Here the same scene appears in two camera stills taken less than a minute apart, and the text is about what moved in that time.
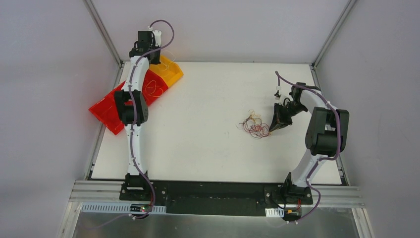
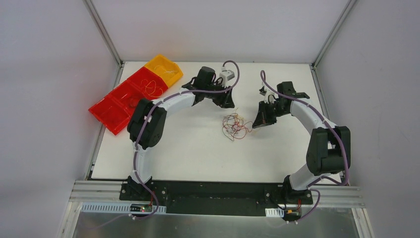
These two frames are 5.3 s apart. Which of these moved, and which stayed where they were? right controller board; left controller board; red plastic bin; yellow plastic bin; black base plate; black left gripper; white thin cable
Moved: white thin cable; black left gripper
Stayed: black base plate; yellow plastic bin; left controller board; red plastic bin; right controller board
